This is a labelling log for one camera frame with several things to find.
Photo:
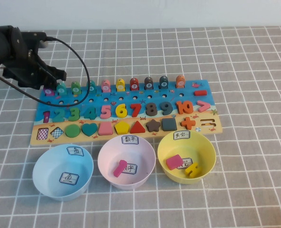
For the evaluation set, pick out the light pink plastic bowl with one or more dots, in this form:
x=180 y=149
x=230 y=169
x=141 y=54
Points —
x=107 y=161

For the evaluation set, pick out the yellow wooden numeral 6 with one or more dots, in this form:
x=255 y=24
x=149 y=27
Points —
x=119 y=112

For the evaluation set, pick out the pink greater-than sign piece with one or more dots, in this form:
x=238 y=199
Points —
x=206 y=106

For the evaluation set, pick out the green wooden circle piece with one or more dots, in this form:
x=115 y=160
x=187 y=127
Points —
x=73 y=130

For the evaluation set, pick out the pink fish peg numbered 5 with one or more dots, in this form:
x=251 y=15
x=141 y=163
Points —
x=105 y=87

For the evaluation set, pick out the slate wooden square piece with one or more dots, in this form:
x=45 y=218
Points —
x=169 y=124

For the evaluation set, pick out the magenta wooden numeral 1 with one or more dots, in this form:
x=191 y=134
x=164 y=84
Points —
x=119 y=169

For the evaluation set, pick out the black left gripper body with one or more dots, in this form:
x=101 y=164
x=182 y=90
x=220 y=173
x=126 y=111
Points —
x=26 y=69

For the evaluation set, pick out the red minus sign piece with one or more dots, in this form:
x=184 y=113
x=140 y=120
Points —
x=200 y=93

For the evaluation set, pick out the brown fish peg numbered 8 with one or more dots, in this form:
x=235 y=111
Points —
x=149 y=84

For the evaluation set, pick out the pink wooden trapezoid piece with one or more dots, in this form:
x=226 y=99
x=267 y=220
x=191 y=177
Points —
x=105 y=129

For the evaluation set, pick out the yellow plastic bowl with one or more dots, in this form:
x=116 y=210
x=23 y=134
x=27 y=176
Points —
x=202 y=152

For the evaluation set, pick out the green fish peg numbered 3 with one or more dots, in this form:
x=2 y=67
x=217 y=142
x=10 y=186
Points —
x=75 y=89

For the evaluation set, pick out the red wooden numeral 7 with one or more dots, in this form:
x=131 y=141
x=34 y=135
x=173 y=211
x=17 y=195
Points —
x=136 y=110

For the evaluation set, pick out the orange plus sign piece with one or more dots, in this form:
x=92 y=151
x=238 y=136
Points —
x=188 y=123

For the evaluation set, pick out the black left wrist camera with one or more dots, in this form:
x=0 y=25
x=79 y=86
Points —
x=33 y=38

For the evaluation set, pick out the brown wooden star piece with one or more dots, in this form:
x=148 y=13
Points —
x=153 y=126

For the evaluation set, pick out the orange wooden numeral 10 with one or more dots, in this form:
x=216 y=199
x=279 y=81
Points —
x=179 y=108

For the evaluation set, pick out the slate wooden numeral 9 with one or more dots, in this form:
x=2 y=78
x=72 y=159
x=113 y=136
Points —
x=170 y=110

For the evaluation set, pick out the light blue plastic bowl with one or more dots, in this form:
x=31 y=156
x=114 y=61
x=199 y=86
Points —
x=50 y=171

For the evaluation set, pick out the yellow fish peg numbered 6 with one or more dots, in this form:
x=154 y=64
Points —
x=120 y=86

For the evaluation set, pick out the teal wooden numeral 2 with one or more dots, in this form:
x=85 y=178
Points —
x=59 y=120

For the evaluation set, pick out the red wooden triangle piece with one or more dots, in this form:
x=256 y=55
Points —
x=138 y=128

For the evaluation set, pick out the magenta wooden rectangle piece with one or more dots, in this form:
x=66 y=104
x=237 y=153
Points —
x=174 y=162

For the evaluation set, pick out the pink wooden numeral 5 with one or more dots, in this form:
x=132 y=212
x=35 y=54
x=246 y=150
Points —
x=104 y=109

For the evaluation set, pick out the slate fish peg numbered 9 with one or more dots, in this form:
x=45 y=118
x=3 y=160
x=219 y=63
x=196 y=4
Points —
x=163 y=83

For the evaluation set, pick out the teal fish peg numbered 2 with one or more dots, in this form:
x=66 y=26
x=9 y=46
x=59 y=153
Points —
x=61 y=90

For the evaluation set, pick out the blue-green fish peg numbered 4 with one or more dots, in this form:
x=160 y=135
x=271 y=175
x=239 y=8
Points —
x=92 y=88

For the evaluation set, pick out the green wooden numeral 3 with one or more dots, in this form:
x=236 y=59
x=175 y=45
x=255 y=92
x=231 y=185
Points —
x=77 y=117

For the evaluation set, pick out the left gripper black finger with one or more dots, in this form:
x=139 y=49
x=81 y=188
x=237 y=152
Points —
x=58 y=74
x=48 y=83

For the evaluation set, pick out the magenta fish peg numbered 1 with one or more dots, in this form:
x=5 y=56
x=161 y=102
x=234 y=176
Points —
x=48 y=92

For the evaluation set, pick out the blue-green wooden numeral 4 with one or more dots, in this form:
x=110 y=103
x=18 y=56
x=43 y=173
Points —
x=92 y=114

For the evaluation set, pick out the yellow wooden pentagon piece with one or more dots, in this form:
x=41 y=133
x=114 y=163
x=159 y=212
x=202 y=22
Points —
x=122 y=128

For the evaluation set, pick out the red fish peg numbered 7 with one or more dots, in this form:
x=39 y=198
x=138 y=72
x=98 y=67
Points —
x=134 y=85

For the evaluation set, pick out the orange fish peg numbered 10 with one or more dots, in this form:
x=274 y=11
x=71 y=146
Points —
x=180 y=82

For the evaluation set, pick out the grey checked tablecloth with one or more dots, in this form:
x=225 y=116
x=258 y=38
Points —
x=249 y=118

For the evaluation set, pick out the brown wooden numeral 8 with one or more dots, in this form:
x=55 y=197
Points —
x=148 y=112

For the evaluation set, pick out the yellow equals sign piece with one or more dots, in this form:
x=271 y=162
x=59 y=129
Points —
x=192 y=169

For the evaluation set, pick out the wooden number puzzle board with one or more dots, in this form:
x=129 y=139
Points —
x=128 y=99

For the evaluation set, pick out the teal wooden heart piece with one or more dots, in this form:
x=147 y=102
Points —
x=89 y=129

